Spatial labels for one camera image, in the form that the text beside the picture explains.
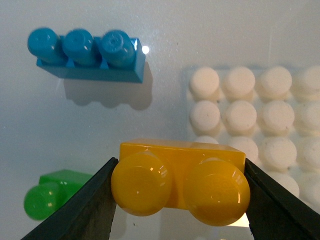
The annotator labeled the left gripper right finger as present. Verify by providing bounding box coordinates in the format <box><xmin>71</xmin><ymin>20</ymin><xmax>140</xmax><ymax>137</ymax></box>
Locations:
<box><xmin>244</xmin><ymin>159</ymin><xmax>320</xmax><ymax>240</ymax></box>

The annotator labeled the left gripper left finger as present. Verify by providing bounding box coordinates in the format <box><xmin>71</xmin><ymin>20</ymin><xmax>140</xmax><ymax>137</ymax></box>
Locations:
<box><xmin>23</xmin><ymin>157</ymin><xmax>119</xmax><ymax>240</ymax></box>

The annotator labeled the yellow two-stud block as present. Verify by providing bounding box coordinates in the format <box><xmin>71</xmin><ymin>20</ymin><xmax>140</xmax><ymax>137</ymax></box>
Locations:
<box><xmin>111</xmin><ymin>138</ymin><xmax>251</xmax><ymax>227</ymax></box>

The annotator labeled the white studded base plate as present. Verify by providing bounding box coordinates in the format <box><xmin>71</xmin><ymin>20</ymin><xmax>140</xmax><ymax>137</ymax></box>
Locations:
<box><xmin>182</xmin><ymin>65</ymin><xmax>320</xmax><ymax>211</ymax></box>

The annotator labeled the green two-stud block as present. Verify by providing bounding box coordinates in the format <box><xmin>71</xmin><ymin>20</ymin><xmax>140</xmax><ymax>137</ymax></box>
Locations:
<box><xmin>23</xmin><ymin>169</ymin><xmax>92</xmax><ymax>221</ymax></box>

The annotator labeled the blue three-stud block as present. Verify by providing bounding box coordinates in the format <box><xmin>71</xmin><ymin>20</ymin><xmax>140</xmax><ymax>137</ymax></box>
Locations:
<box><xmin>27</xmin><ymin>27</ymin><xmax>146</xmax><ymax>83</ymax></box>

